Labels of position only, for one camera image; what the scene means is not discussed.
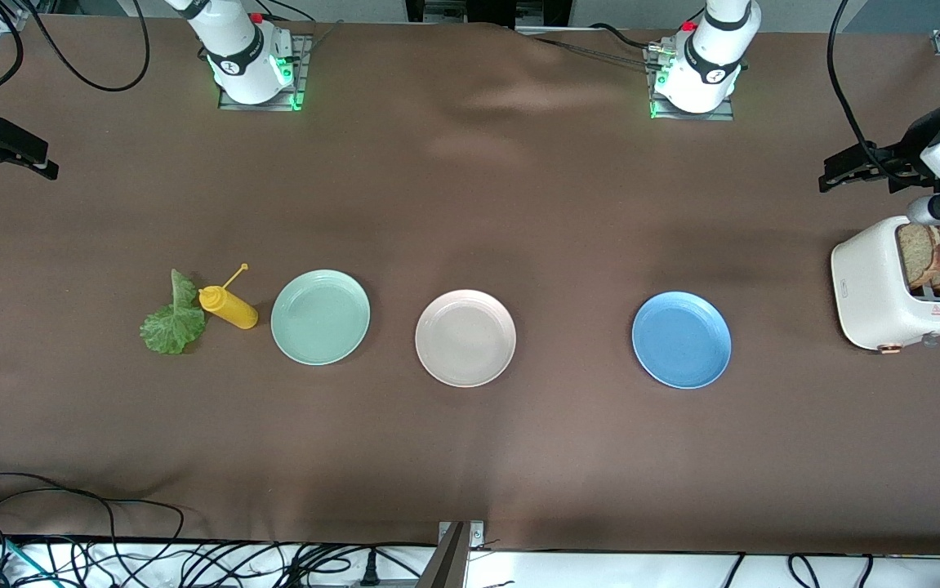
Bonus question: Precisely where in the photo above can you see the green lettuce leaf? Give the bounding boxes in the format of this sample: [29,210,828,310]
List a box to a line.
[140,269,207,356]

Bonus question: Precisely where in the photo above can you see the yellow mustard squeeze bottle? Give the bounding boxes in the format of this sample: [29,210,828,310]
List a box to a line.
[198,263,259,330]

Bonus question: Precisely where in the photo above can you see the blue plate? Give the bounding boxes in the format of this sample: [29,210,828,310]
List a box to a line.
[631,292,733,390]

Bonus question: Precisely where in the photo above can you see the mint green plate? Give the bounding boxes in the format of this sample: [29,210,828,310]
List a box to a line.
[270,269,372,366]

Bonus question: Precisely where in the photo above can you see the beige plate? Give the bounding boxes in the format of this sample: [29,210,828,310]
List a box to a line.
[415,289,517,388]

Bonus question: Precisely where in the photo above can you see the white toaster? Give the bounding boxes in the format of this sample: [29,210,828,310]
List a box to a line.
[831,216,940,357]

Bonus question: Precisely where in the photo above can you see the brown table cloth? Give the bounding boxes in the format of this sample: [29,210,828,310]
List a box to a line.
[0,15,940,556]

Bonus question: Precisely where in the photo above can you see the black equipment box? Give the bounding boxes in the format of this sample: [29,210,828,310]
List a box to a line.
[404,0,572,30]

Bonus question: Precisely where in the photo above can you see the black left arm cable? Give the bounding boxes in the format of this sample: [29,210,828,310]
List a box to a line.
[826,0,940,189]

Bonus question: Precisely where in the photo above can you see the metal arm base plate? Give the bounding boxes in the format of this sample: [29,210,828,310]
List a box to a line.
[647,45,736,122]
[218,33,312,113]

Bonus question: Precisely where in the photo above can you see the black base cable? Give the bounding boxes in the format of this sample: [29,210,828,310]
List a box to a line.
[260,0,344,50]
[531,23,687,66]

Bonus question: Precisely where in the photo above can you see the long black cable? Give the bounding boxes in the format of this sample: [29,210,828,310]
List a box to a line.
[0,472,186,572]

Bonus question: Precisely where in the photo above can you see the grey metal camera post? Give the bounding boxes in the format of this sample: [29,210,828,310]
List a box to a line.
[427,519,487,588]

